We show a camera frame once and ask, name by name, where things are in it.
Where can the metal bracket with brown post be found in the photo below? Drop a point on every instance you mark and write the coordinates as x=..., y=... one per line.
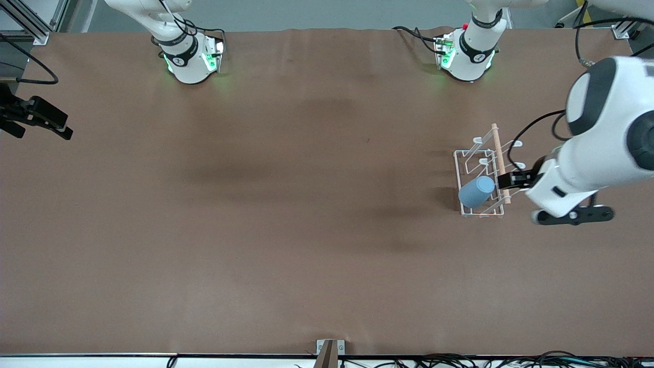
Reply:
x=329, y=352

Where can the blue cup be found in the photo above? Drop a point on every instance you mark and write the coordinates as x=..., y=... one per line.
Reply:
x=475, y=193

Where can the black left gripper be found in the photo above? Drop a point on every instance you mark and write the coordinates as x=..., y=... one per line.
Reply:
x=531, y=175

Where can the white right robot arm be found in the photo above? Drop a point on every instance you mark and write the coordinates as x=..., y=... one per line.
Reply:
x=189, y=61

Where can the brown table cover sheet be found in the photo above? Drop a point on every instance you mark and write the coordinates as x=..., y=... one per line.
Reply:
x=306, y=230

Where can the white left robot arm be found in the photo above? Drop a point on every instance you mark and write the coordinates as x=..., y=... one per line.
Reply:
x=598, y=153

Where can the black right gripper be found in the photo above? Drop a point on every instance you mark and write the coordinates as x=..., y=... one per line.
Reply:
x=11, y=113

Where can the aluminium frame profile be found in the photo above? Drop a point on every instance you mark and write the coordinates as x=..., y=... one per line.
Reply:
x=40, y=37
x=621, y=31

